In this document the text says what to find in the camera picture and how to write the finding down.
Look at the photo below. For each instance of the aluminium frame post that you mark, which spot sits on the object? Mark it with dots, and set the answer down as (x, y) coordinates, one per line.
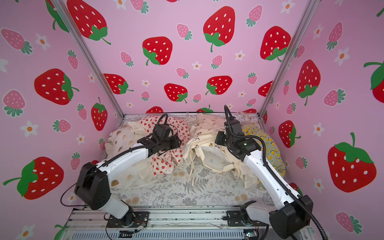
(85, 22)
(301, 28)

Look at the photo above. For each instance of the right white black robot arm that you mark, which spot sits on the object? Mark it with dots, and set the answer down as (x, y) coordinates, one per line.
(291, 214)

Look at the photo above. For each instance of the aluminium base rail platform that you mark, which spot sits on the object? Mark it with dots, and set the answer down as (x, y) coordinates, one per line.
(167, 223)

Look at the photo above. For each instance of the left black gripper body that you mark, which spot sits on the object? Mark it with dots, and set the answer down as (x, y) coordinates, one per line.
(169, 144)

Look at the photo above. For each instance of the grey fern print table cloth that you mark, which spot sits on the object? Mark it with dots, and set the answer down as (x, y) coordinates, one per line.
(193, 185)

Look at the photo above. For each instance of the cream animal print ruffled pillowcase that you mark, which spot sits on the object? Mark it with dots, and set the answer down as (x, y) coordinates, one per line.
(204, 130)

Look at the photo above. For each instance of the lemon print pillowcase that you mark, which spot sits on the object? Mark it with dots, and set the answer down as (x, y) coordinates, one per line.
(273, 153)

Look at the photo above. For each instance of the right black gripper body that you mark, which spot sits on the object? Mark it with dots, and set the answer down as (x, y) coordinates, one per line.
(221, 139)

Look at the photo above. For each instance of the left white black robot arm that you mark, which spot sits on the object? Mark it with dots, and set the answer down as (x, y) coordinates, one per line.
(94, 184)

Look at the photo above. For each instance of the red strawberry print ruffled pillowcase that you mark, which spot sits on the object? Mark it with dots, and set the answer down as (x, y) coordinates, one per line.
(165, 161)

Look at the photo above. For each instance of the cream bear print pillow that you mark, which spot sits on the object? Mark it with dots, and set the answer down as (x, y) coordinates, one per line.
(124, 174)

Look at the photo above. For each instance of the left aluminium frame post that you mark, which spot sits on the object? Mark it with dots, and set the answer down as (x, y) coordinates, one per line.
(85, 22)

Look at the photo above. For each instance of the right aluminium frame post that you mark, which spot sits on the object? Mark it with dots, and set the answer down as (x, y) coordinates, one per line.
(301, 28)

